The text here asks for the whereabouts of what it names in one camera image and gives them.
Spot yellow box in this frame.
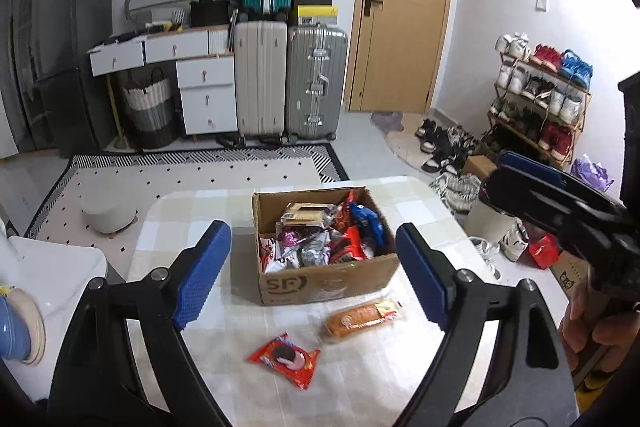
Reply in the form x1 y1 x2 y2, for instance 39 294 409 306
296 5 339 26

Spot pile of shoes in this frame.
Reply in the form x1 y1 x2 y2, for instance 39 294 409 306
415 117 501 212

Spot beige floor mat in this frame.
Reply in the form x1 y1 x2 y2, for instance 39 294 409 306
382 114 481 170

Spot rows of shoes on rack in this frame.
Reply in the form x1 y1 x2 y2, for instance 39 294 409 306
490 32 595 160

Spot grey door mat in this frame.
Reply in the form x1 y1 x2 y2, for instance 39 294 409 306
370 109 406 132

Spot brown cardboard box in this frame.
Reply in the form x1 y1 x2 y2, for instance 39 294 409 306
251 187 401 307

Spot bread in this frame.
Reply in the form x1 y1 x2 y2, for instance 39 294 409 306
320 298 403 342

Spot silver suitcase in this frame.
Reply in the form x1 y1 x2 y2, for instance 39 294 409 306
285 24 349 142

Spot blue cookie packet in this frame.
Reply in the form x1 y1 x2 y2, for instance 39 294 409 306
350 203 388 253

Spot silver snack packet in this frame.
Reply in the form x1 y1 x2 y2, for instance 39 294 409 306
282 238 331 268

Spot dark grey refrigerator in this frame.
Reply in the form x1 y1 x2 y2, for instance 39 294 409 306
0 0 115 158

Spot cardboard box cat print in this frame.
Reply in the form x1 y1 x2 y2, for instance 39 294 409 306
550 252 591 298

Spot wooden door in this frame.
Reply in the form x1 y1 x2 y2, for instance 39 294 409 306
347 0 456 114

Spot black and white patterned rug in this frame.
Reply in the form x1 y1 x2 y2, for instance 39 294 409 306
22 143 351 248

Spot white round stool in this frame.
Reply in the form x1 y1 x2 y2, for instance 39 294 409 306
80 193 137 238

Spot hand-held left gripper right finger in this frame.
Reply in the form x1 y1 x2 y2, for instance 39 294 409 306
395 223 576 427

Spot clear cracker packet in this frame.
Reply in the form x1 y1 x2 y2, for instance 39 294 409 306
279 202 338 229

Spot woven laundry basket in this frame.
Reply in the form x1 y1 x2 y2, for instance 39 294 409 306
122 67 173 150

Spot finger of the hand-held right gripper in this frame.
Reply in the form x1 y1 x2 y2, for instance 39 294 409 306
477 151 626 234

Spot person's right hand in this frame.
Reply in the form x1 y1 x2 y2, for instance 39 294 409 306
557 277 640 378

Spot red black-striped snack packet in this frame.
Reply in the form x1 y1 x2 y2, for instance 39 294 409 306
327 227 368 264

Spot person's beige slipper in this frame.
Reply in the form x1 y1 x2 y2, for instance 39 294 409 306
7 287 47 365

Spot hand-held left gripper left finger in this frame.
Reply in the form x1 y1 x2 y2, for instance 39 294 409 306
47 220 233 427

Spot white sneaker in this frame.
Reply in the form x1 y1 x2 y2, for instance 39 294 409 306
470 222 531 280

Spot small red cookie packet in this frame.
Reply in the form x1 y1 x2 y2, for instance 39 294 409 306
248 332 321 390

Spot purple plastic bag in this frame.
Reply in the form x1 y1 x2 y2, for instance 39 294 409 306
570 154 616 192

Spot purple candy packet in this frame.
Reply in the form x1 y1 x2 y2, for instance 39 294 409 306
277 227 331 249

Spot red triangular snack bag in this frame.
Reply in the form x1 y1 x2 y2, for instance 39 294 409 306
334 189 361 233

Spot beige suitcase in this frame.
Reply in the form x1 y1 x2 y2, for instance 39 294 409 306
234 19 290 145

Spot wooden shoe rack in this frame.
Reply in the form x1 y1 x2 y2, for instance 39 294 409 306
487 52 593 168

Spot white drawer cabinet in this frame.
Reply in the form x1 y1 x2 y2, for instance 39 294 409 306
89 27 238 138

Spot small cardboard box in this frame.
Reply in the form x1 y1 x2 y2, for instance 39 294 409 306
462 154 498 180

